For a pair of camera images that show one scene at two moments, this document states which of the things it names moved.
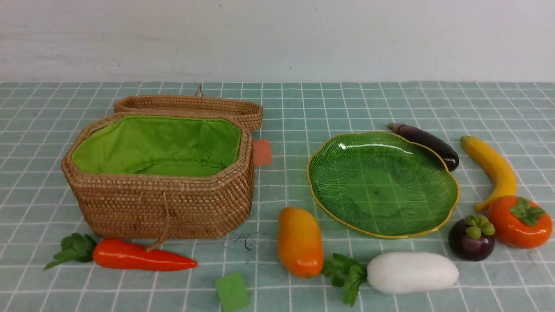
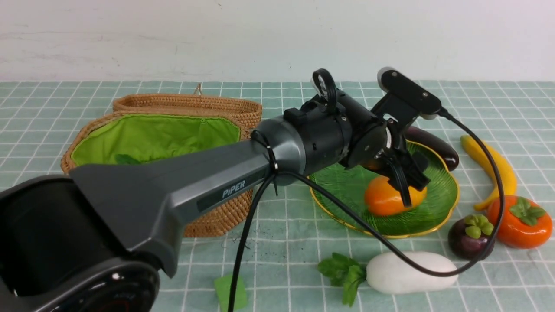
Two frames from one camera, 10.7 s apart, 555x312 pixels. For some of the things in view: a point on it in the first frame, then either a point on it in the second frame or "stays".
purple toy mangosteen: x=472 y=238 stays
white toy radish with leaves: x=392 y=273 stays
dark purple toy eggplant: x=447 y=154 stays
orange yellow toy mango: x=299 y=242 -> x=383 y=197
